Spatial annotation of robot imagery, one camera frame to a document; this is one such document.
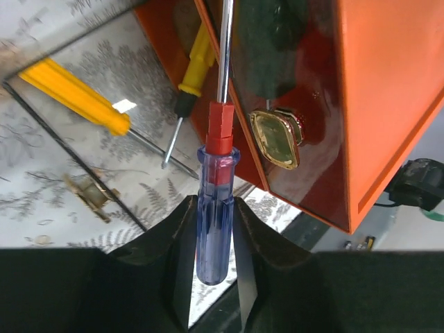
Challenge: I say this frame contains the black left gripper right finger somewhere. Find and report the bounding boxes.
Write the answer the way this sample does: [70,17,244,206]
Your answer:
[233,198,443,332]

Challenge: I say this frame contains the yellow handled screwdriver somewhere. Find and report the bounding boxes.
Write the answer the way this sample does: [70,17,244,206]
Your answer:
[162,23,215,169]

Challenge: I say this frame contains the clear acrylic drawer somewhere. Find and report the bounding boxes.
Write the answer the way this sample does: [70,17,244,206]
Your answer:
[10,13,199,225]

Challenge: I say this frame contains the orange drawer box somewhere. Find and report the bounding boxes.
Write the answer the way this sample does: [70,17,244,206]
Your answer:
[133,0,444,234]

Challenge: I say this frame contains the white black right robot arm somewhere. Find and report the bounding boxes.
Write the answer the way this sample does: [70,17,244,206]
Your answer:
[384,158,443,211]

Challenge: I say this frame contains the floral patterned table mat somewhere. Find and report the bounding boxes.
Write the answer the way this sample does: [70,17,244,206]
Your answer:
[1,1,161,252]

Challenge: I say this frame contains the blue red handled screwdriver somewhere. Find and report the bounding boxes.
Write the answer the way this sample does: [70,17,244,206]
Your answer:
[196,1,240,286]

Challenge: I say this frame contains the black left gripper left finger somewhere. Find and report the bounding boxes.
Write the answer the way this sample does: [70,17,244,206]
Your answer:
[1,196,197,332]

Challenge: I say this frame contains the orange handled screwdriver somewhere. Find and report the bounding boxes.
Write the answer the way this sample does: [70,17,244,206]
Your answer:
[19,58,197,178]

